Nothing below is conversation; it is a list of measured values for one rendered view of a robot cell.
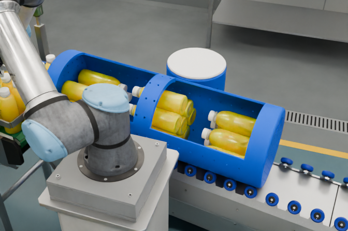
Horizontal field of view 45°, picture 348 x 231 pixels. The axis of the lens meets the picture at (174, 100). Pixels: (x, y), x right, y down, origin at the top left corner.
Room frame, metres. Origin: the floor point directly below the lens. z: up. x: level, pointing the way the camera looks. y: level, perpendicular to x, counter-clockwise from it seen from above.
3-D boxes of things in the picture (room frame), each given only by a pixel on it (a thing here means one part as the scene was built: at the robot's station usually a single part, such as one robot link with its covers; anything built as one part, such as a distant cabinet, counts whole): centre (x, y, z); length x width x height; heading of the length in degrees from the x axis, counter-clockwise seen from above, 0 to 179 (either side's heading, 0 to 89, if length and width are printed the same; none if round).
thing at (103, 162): (0.87, 0.18, 1.27); 0.15 x 0.15 x 0.10
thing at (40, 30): (1.95, 0.69, 0.55); 0.04 x 0.04 x 1.10; 65
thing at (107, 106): (0.87, 0.18, 1.38); 0.13 x 0.12 x 0.14; 130
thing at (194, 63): (1.72, -0.10, 1.03); 0.28 x 0.28 x 0.01
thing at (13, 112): (1.37, 0.67, 0.99); 0.07 x 0.07 x 0.19
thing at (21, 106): (1.43, 0.64, 0.99); 0.07 x 0.07 x 0.19
